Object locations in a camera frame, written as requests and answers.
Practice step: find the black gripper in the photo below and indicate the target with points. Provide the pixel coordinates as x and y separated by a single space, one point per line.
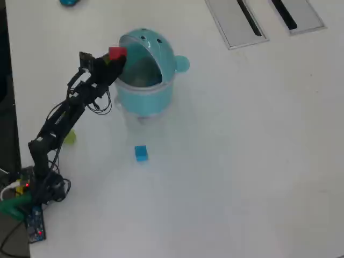
104 75

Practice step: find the red lego block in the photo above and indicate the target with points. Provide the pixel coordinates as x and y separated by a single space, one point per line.
117 53

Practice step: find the green lego block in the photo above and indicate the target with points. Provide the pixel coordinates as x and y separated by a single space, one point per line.
71 138

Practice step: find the blue lego block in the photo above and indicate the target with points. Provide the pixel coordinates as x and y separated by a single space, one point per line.
141 153

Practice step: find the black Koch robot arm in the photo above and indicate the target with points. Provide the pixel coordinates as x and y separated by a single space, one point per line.
67 115

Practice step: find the teal whale-shaped bin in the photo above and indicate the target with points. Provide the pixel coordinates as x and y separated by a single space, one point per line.
145 99

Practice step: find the small teal object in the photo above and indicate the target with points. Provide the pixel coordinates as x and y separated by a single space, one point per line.
68 2

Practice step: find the servo driver board red LED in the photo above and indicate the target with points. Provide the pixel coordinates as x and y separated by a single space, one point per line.
27 176

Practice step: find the yellow connector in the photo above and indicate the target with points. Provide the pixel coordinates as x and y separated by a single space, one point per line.
19 190

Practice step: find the green table clamp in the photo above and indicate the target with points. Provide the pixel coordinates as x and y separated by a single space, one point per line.
13 205

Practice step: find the blue circuit board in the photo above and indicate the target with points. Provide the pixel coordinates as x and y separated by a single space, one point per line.
36 224

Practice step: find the bare wrist camera board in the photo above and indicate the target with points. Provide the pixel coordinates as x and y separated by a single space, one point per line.
86 60

